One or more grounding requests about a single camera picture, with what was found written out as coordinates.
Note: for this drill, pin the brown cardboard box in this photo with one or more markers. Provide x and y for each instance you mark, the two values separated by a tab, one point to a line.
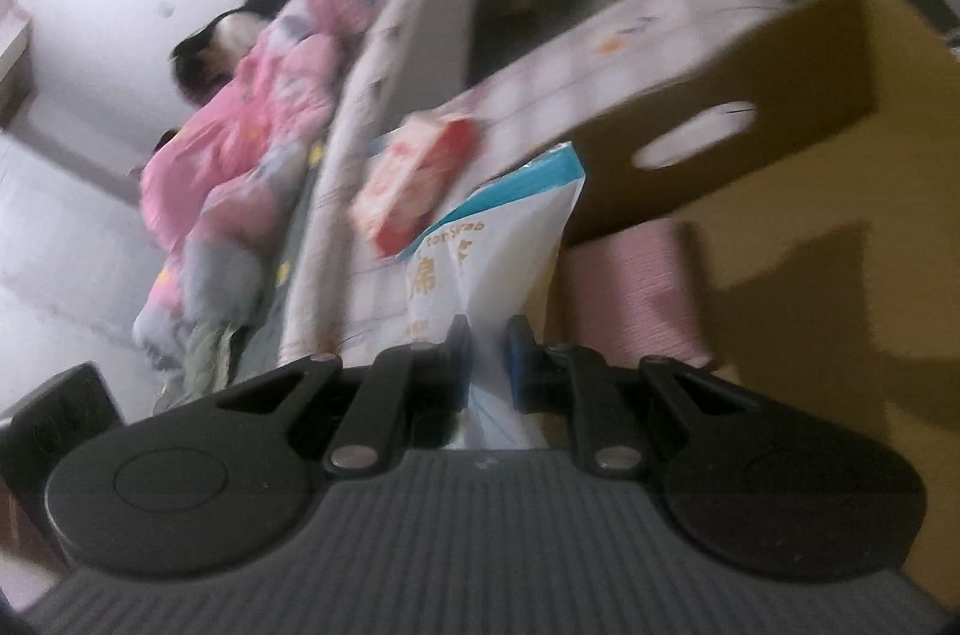
787	80

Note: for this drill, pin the white light blue tissue packet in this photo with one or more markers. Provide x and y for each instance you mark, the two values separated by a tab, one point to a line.
495	245

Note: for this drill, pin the plaid printed mattress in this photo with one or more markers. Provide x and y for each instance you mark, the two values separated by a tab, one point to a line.
570	58

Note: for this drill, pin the pink printed quilt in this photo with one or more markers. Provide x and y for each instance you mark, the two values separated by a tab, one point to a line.
247	133

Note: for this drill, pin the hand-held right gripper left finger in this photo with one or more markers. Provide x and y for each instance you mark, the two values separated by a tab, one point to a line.
459	354

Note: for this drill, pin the pink towel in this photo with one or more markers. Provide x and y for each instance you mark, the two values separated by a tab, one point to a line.
630	298

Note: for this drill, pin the grey bed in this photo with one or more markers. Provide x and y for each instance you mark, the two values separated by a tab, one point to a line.
442	43

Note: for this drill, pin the white fringed blanket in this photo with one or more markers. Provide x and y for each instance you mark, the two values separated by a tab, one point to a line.
360	103

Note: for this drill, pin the red wet wipes pack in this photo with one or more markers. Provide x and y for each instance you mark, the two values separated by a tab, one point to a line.
412	185

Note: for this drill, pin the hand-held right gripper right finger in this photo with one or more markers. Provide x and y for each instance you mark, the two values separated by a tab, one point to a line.
519	354

